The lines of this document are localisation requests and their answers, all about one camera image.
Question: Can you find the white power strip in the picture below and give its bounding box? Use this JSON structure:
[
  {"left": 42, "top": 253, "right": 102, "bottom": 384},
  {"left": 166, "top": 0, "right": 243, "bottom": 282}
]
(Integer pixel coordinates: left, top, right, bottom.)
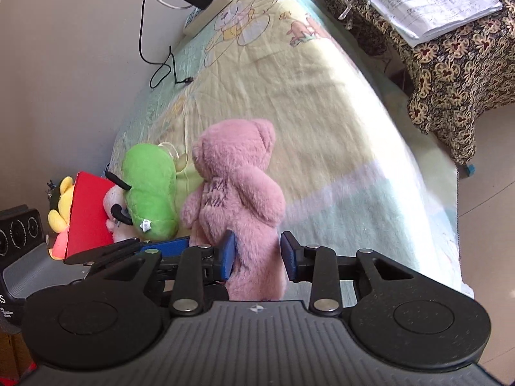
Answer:
[{"left": 183, "top": 0, "right": 232, "bottom": 38}]

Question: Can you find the floral covered bench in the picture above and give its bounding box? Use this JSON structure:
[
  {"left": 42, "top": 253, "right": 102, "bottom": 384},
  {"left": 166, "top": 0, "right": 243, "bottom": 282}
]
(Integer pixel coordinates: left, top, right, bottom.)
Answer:
[{"left": 325, "top": 0, "right": 514, "bottom": 165}]

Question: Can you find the beige plush bear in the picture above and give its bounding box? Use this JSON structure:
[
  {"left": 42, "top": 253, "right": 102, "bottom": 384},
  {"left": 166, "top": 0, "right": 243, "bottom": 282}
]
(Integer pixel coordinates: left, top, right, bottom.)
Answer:
[{"left": 103, "top": 186, "right": 138, "bottom": 242}]

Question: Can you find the yellow tiger plush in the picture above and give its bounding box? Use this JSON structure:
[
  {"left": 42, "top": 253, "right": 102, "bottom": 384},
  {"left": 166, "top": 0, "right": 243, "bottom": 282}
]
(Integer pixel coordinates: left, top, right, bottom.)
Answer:
[{"left": 46, "top": 175, "right": 75, "bottom": 261}]

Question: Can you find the pink plush bear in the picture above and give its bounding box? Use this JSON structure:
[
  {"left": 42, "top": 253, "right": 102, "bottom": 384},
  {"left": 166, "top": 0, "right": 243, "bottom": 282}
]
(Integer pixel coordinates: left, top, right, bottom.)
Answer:
[{"left": 181, "top": 119, "right": 286, "bottom": 301}]

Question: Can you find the red cardboard box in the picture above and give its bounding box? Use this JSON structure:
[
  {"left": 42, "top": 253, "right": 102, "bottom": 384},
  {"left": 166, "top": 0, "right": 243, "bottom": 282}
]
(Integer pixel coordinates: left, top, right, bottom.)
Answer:
[{"left": 65, "top": 172, "right": 114, "bottom": 259}]

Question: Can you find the black charger cable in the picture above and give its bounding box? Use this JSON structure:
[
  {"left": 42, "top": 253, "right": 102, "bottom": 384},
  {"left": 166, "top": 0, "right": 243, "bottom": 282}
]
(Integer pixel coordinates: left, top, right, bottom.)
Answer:
[{"left": 138, "top": 0, "right": 194, "bottom": 89}]

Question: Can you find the green bear print bedsheet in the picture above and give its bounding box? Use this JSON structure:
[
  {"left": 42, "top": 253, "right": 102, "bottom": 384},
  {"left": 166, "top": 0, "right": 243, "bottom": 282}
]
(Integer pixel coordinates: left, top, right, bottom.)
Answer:
[{"left": 109, "top": 0, "right": 472, "bottom": 295}]

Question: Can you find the green plush doll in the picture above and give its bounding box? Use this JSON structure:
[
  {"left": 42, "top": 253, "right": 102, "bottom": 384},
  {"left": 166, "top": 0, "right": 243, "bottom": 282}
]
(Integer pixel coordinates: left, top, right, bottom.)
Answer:
[{"left": 105, "top": 143, "right": 179, "bottom": 241}]

